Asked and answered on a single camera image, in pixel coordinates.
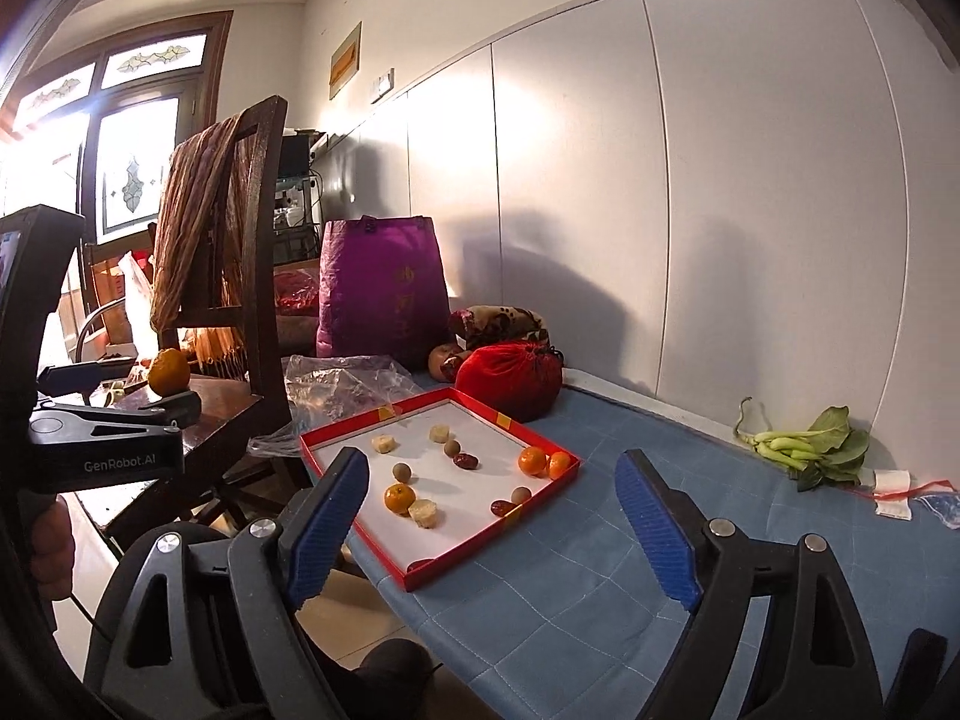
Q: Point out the clear crumpled plastic bag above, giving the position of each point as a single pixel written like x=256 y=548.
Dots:
x=337 y=390

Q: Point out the brown striped fringed scarf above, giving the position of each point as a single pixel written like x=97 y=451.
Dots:
x=199 y=225

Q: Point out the red shallow cardboard box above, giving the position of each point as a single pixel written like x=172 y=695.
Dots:
x=480 y=401

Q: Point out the red plastic bag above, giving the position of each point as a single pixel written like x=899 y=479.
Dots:
x=296 y=291

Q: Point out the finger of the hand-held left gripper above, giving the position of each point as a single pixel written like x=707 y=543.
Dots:
x=82 y=373
x=120 y=420

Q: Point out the purple fabric bag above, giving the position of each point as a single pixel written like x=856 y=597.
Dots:
x=382 y=292

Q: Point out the framed wall picture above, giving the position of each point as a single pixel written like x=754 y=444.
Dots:
x=345 y=60

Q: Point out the person's left hand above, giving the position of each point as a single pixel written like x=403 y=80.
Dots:
x=52 y=547

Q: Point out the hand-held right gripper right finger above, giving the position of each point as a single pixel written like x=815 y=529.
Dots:
x=656 y=532

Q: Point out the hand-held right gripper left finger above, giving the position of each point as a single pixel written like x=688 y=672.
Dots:
x=330 y=525

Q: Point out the green bok choy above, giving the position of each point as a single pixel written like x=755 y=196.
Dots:
x=825 y=446

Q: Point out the blue printed plastic bag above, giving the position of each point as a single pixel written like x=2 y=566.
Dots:
x=943 y=508

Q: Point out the blue quilted blanket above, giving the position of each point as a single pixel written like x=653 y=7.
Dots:
x=585 y=615

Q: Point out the person's dark trouser leg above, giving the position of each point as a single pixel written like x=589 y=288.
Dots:
x=394 y=679

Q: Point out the dried red date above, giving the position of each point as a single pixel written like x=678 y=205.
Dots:
x=466 y=460
x=500 y=508

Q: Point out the white wall switch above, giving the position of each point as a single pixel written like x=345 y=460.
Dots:
x=382 y=85

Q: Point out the brown floral patterned cloth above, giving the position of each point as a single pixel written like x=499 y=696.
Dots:
x=502 y=322

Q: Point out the dark wooden chair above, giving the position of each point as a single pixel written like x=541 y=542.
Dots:
x=266 y=240

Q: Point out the peeled sugar cane piece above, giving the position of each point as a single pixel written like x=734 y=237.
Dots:
x=383 y=443
x=439 y=433
x=424 y=512

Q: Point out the orange mandarin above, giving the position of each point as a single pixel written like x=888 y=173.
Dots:
x=169 y=371
x=533 y=460
x=560 y=465
x=399 y=498

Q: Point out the white paper packet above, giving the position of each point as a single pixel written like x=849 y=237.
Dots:
x=892 y=491

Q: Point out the metal shelf with appliances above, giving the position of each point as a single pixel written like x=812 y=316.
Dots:
x=296 y=195

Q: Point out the reddish round object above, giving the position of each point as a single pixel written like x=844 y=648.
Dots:
x=444 y=361

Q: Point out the wooden framed glass door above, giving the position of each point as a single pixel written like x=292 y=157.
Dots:
x=135 y=165

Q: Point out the white plastic bag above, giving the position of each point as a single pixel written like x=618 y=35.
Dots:
x=139 y=300

